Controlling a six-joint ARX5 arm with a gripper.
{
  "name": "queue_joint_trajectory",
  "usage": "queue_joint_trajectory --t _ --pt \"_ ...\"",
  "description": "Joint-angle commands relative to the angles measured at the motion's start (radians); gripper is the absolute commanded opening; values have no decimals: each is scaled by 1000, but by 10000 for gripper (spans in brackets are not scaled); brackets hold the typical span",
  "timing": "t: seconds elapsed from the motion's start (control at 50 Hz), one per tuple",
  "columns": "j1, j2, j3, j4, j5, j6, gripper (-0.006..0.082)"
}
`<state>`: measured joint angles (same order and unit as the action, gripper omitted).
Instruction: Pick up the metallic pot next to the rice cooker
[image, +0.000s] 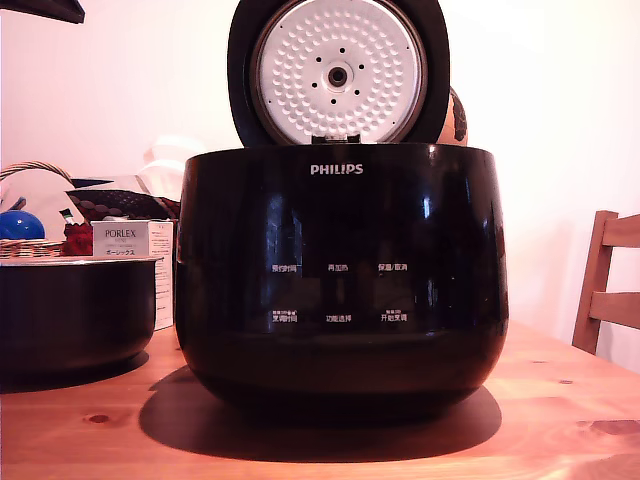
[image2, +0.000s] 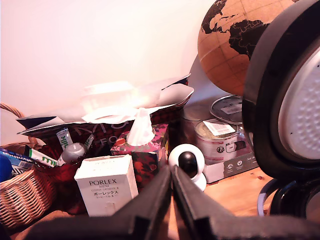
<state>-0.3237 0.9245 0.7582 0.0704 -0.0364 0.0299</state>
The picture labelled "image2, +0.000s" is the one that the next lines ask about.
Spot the black rice cooker lid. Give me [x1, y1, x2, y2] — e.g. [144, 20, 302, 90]
[241, 0, 320, 180]

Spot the floral tissue box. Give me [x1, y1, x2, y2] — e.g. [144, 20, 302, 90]
[110, 123, 170, 192]

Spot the white Porlex box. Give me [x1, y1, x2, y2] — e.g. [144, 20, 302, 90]
[73, 154, 139, 217]

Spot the white and grey carton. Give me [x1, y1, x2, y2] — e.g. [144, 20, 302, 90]
[203, 149, 260, 185]

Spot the white labelled tin can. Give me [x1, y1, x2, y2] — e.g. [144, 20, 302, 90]
[194, 118, 252, 166]

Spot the white tissue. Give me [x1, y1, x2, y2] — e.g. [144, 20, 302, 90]
[126, 107, 156, 147]

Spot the green and white sachet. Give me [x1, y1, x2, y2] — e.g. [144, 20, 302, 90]
[56, 127, 74, 151]
[83, 134, 95, 149]
[24, 144, 60, 168]

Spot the round metal tin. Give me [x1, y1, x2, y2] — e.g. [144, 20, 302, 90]
[181, 103, 213, 122]

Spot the grey capped bottle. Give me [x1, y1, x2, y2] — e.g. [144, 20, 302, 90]
[56, 142, 87, 167]

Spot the round silver tin lid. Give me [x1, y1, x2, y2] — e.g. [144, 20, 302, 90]
[209, 94, 245, 125]

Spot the wicker basket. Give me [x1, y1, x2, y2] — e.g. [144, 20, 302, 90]
[0, 102, 60, 230]

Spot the cork world globe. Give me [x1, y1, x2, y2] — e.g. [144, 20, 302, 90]
[197, 0, 300, 97]

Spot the blue printed box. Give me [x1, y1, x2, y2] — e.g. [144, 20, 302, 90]
[0, 147, 35, 176]

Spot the blue ball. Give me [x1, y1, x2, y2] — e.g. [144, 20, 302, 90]
[0, 153, 13, 183]

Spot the white round security camera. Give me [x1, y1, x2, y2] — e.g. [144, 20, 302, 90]
[167, 143, 208, 192]

